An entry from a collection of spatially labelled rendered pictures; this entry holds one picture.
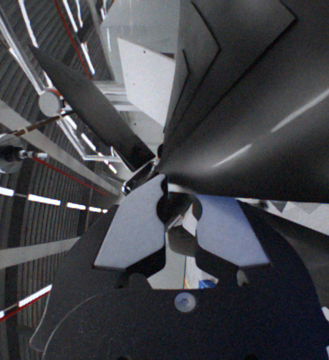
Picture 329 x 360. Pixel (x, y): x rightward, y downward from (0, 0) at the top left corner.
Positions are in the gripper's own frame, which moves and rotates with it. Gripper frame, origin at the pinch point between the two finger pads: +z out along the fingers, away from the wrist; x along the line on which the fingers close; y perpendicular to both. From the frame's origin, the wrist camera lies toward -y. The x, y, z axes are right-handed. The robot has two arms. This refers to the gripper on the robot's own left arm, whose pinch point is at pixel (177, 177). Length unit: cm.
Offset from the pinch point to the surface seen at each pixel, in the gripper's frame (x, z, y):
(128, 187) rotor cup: -7.6, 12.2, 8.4
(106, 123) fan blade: -12.9, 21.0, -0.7
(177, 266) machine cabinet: 15, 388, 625
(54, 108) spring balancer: -67, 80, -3
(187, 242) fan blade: 3.4, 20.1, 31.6
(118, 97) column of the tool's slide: -28, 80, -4
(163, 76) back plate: -2.2, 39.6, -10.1
